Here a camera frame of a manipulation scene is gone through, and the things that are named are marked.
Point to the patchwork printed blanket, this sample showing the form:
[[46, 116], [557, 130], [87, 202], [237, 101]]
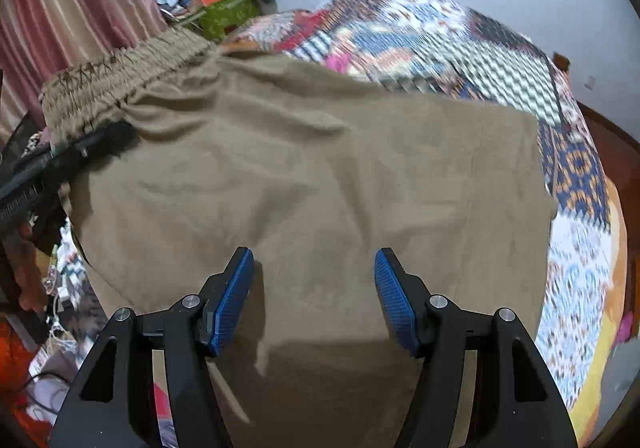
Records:
[[500, 62]]

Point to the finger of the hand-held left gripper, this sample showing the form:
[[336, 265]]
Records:
[[100, 140]]

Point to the khaki pants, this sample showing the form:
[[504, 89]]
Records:
[[325, 167]]

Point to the person's left hand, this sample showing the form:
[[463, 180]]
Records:
[[27, 273]]

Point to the green bag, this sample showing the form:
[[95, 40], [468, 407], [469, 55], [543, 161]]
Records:
[[225, 15]]

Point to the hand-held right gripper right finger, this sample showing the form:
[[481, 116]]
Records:
[[395, 303]]

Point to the wooden bed post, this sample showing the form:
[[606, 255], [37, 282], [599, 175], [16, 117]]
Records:
[[561, 62]]

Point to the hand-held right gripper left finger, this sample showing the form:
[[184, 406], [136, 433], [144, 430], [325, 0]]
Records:
[[232, 303]]

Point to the pink cloth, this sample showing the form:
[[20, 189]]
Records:
[[337, 61]]

